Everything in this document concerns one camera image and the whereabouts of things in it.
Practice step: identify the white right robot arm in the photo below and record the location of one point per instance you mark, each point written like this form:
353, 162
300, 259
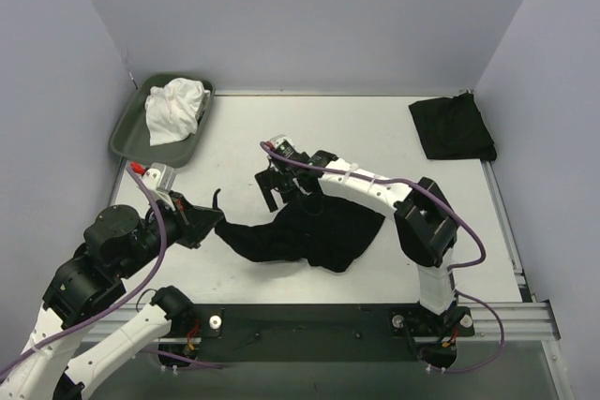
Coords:
425, 229

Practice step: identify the crumpled white t shirt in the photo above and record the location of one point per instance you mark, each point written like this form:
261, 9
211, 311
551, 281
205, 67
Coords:
172, 112

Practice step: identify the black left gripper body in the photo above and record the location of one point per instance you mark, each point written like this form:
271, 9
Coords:
188, 222

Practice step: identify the aluminium front rail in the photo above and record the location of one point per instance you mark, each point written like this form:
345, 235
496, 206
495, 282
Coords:
521, 322

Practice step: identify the folded black t shirt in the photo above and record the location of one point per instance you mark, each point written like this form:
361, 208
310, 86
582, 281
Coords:
452, 128

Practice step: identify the black t shirt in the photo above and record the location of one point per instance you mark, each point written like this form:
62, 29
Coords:
327, 232
452, 128

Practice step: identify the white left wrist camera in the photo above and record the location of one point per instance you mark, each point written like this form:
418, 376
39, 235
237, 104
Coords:
157, 177

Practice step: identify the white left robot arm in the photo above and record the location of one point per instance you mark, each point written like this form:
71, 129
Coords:
116, 246

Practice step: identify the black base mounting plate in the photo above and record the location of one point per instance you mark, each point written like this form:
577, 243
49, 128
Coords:
313, 333

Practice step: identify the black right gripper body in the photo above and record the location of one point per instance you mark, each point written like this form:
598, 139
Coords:
279, 175

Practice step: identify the grey plastic tray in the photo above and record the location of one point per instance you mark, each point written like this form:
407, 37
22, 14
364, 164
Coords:
130, 138

